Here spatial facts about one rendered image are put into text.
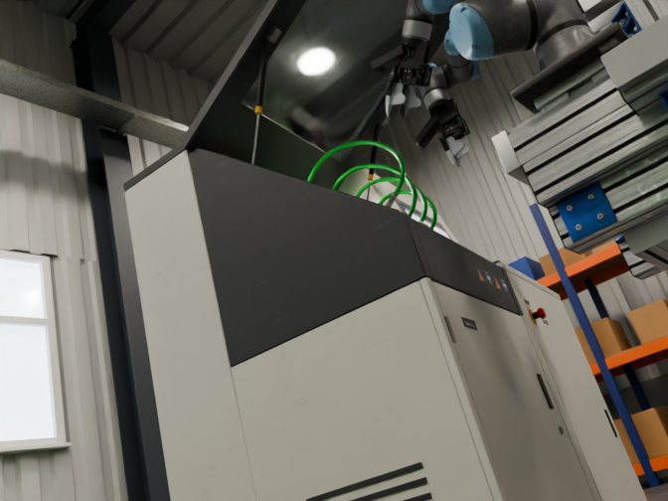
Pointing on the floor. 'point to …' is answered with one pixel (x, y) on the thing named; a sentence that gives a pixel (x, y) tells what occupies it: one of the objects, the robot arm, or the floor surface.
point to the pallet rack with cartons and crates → (610, 340)
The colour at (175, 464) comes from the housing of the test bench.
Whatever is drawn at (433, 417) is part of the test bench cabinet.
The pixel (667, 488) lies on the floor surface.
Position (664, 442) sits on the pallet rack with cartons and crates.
